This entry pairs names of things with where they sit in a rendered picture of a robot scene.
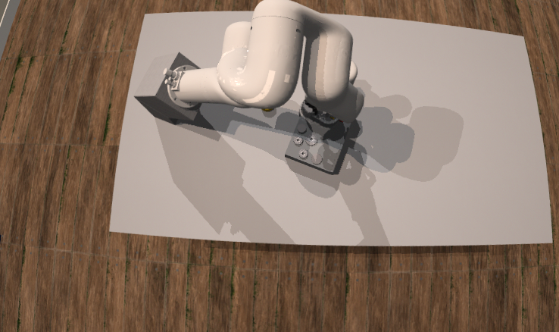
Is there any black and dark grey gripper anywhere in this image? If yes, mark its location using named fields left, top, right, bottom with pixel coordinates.
left=305, top=100, right=322, bottom=115

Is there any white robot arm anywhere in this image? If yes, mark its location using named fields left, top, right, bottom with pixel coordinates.
left=164, top=0, right=364, bottom=124

